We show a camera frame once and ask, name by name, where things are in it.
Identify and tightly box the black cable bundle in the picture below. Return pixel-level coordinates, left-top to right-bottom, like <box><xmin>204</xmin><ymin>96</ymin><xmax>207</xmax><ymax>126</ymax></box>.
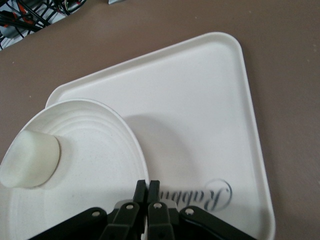
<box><xmin>0</xmin><ymin>0</ymin><xmax>87</xmax><ymax>51</ymax></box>

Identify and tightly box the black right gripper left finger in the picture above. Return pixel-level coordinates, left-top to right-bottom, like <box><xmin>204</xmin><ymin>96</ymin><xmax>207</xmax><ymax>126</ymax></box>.
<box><xmin>29</xmin><ymin>179</ymin><xmax>147</xmax><ymax>240</ymax></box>

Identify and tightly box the brown table mat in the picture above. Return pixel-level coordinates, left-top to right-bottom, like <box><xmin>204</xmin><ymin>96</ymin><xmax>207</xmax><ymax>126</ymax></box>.
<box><xmin>0</xmin><ymin>0</ymin><xmax>320</xmax><ymax>240</ymax></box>

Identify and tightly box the white steamed bun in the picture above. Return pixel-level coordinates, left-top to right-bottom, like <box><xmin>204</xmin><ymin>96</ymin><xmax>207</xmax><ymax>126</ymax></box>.
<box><xmin>0</xmin><ymin>129</ymin><xmax>62</xmax><ymax>189</ymax></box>

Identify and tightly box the cream round plate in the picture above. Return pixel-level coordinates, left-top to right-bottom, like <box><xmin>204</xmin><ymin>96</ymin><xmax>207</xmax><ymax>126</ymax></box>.
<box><xmin>0</xmin><ymin>98</ymin><xmax>151</xmax><ymax>240</ymax></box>

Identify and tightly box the cream rabbit print tray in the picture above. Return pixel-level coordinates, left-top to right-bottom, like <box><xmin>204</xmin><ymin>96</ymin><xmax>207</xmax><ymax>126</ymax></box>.
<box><xmin>45</xmin><ymin>31</ymin><xmax>277</xmax><ymax>240</ymax></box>

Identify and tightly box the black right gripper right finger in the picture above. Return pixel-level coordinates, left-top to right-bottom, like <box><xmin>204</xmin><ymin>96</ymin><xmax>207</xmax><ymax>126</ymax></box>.
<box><xmin>146</xmin><ymin>179</ymin><xmax>258</xmax><ymax>240</ymax></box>

